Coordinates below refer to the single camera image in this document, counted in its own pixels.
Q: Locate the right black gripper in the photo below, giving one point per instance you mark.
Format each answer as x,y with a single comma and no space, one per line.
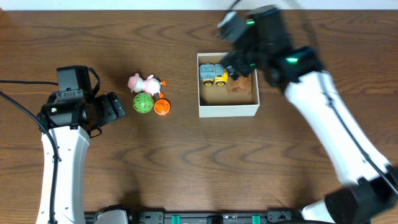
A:
237,56

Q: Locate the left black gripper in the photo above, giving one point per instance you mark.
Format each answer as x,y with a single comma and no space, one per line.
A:
109,107

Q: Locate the brown plush bear toy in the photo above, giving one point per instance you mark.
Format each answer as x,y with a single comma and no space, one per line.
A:
241,85

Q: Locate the yellow grey toy truck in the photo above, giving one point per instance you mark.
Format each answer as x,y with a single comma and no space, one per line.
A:
213,74

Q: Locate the green number ball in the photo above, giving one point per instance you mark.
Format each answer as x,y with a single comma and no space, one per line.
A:
143,103

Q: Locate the white cardboard box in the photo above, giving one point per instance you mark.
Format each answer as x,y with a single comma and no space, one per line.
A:
215,101

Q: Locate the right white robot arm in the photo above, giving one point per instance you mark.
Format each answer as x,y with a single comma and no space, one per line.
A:
369,180

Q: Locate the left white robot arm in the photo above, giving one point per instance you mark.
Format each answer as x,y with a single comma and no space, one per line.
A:
68,118

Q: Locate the orange mesh ball toy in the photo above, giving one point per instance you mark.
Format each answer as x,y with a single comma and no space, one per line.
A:
162,107

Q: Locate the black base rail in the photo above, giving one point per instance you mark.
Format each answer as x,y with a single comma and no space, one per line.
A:
157,217

